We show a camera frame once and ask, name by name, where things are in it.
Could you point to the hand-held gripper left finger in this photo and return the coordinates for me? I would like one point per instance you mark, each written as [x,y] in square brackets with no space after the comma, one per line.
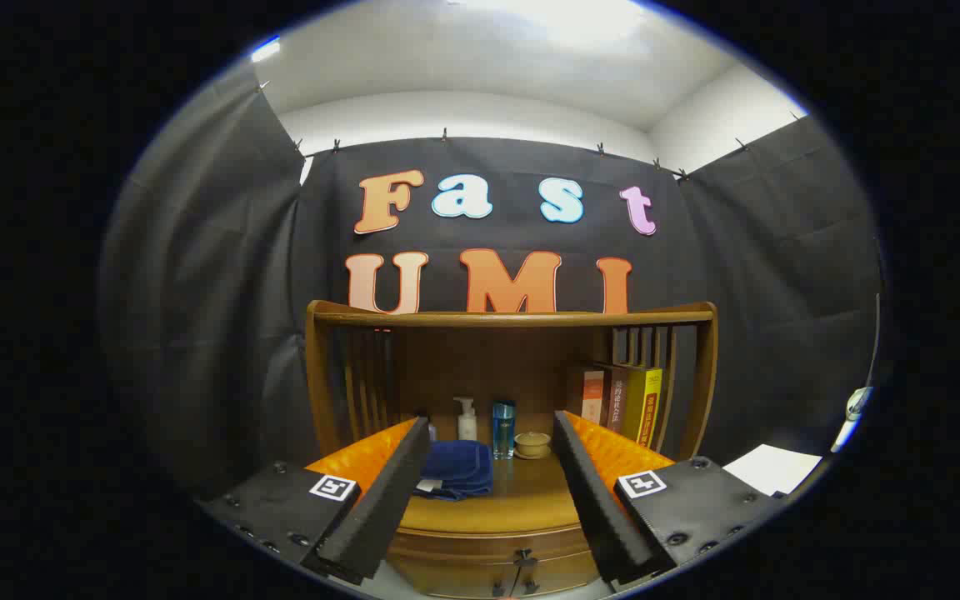
[388,508]

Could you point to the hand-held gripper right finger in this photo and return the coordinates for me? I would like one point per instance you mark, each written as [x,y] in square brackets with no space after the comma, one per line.
[597,508]

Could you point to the black drawer knob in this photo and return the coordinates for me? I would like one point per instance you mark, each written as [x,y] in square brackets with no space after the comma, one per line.
[526,557]

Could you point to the wooden drawer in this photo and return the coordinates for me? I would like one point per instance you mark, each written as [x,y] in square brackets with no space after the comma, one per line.
[480,546]

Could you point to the wooden countertop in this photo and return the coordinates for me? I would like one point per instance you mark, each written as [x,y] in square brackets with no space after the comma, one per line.
[522,500]

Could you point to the folded blue towel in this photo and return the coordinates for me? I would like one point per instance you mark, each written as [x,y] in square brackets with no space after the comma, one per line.
[459,471]

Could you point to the beige lidded teacup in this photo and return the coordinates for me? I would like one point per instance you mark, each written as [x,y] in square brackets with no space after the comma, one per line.
[532,444]

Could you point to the brown book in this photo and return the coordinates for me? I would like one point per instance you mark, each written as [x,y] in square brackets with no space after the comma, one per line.
[617,404]

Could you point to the cream book with orange top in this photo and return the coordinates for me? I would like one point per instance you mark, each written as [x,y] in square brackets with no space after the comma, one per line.
[594,400]

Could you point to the yellow book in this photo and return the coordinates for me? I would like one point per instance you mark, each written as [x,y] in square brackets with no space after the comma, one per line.
[645,408]

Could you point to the white pump bottle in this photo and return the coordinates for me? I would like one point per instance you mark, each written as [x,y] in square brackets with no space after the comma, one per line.
[467,427]

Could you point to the tall blue glass bottle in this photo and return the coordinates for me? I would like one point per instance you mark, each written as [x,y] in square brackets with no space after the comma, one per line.
[503,429]

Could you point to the white grey appliance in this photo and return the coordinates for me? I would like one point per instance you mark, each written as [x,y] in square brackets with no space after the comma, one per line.
[772,468]

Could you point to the wooden cabinet frame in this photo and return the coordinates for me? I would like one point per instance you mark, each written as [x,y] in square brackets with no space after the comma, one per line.
[488,350]

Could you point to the white wall fixture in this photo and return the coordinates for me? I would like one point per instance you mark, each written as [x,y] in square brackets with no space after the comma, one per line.
[857,404]

